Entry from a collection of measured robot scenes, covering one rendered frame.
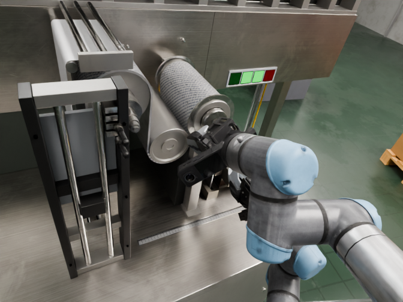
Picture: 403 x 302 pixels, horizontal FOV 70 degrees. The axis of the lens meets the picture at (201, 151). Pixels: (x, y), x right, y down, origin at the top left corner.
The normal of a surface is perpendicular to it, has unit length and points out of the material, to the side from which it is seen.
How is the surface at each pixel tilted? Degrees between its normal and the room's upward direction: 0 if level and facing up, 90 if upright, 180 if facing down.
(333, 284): 0
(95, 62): 90
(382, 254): 28
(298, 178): 61
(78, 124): 90
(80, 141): 90
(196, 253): 0
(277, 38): 90
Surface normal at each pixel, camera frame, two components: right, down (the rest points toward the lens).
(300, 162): 0.45, 0.18
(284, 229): 0.24, 0.12
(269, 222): -0.26, 0.14
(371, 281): -0.97, -0.10
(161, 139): 0.45, 0.62
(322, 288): 0.14, -0.76
